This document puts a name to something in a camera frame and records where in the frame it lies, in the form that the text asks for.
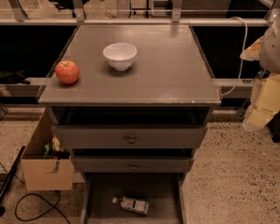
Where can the grey drawer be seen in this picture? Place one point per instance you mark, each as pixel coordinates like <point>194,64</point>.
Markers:
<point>162,191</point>
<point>84,137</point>
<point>132,164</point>

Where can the grey drawer cabinet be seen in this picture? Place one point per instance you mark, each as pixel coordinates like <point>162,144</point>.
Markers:
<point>167,86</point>

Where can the grey bottom drawer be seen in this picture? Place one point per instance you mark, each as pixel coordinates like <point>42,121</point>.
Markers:
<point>162,191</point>

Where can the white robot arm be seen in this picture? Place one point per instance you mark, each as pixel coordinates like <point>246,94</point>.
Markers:
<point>269,58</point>

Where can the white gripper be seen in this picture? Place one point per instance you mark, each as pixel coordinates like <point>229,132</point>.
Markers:
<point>271,52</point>

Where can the red apple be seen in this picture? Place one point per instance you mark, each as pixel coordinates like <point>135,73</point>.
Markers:
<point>67,72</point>

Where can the white bowl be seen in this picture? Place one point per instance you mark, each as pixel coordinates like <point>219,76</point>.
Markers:
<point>120,56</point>

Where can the grey top drawer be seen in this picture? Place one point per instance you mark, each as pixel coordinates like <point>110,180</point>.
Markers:
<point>84,137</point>

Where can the grey middle drawer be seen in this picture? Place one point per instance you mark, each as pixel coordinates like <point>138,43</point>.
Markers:
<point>132,164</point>

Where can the black bar on floor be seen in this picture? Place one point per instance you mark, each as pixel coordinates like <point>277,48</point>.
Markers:
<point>6,178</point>

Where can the clear plastic water bottle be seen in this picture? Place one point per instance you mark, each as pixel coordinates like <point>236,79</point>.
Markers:
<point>132,205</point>

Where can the items in cardboard box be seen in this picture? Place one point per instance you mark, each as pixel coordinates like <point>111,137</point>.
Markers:
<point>52,149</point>

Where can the metal frame rail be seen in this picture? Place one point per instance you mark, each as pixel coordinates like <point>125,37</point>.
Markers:
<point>148,21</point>

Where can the cardboard box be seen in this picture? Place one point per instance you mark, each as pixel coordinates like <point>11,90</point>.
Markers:
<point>45,173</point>

